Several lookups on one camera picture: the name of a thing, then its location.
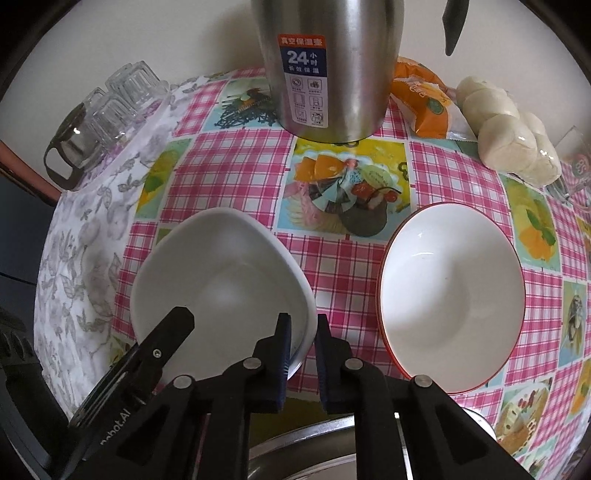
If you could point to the dark blue cabinet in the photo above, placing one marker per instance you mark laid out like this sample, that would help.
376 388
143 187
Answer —
23 230

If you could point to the bag of steamed buns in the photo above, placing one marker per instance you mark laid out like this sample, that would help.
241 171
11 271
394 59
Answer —
503 138

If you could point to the steel basin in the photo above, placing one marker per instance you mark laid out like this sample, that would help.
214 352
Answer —
295 443

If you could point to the clear drinking glass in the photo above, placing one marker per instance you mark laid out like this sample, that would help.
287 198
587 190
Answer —
94 99
113 120
136 85

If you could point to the orange snack packet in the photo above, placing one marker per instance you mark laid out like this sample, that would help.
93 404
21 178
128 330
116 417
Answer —
429 106

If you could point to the small white printed bowl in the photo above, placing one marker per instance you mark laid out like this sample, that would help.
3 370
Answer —
482 422

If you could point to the white square bowl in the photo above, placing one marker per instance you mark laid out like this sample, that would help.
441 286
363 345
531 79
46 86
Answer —
221 277

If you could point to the glass coffee pot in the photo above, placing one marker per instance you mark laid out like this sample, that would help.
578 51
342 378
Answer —
78 143

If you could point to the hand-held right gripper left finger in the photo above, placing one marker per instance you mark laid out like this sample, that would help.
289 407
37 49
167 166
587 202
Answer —
281 369

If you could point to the steel thermos jug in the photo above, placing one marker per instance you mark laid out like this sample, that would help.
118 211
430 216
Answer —
323 69

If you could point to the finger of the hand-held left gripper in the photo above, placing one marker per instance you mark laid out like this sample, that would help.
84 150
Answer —
159 346

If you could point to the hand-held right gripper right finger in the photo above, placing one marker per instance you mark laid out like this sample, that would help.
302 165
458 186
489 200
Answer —
325 369

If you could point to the pink checked plastic tablecloth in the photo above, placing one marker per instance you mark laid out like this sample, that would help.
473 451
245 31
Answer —
351 277

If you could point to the clear glass mug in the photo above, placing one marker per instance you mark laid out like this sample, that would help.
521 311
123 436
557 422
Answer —
577 175

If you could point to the white bowl with red rim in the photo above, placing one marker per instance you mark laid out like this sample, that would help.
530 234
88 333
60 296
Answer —
452 300

